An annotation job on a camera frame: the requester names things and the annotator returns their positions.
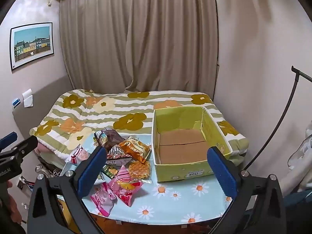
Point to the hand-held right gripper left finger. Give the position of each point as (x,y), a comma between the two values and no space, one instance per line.
(91,173)

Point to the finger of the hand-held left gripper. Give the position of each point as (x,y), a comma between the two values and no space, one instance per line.
(7,139)
(24,145)

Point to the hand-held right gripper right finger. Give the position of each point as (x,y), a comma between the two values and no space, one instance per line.
(221,173)

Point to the green yellow snack packet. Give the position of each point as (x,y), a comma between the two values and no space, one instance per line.
(111,171)

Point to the white pink striped packet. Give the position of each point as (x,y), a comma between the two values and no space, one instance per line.
(78,154)

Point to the plain pink snack packet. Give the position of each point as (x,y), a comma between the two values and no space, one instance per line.
(102,199)

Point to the black white snack packet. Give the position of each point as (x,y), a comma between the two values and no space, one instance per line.
(118,154)

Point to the pink yellow snack packet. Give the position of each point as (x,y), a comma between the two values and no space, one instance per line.
(125,187)

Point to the purple brown snack bag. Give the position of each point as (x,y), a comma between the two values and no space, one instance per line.
(112,137)

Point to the clear waffle packet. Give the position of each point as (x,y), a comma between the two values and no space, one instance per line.
(139,170)

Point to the green cardboard box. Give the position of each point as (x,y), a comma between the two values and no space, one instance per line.
(180,148)

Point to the orange snack packet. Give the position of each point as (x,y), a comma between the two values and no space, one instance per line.
(135,148)

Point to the person's left hand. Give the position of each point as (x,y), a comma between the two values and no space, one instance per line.
(14,209)

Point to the pink bedsheet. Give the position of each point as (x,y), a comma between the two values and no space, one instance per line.
(43,152)

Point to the silver round object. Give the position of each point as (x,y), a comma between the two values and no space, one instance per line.
(38,167)

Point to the floral striped blanket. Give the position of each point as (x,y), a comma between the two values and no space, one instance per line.
(109,109)

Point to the clear plastic bag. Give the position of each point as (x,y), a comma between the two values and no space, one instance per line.
(299,153)

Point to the dark blue cloth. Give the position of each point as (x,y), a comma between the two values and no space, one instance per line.
(297,202)

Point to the black curved stand pole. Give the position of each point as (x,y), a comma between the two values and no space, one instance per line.
(285,112)

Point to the beige curtain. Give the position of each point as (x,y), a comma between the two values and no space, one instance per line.
(136,34)

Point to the blue wall card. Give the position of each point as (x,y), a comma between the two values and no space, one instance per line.
(16,103)

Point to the white wall paper note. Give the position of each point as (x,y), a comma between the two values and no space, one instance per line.
(28,102)
(26,92)

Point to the framed wall poster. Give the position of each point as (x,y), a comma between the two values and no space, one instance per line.
(33,45)

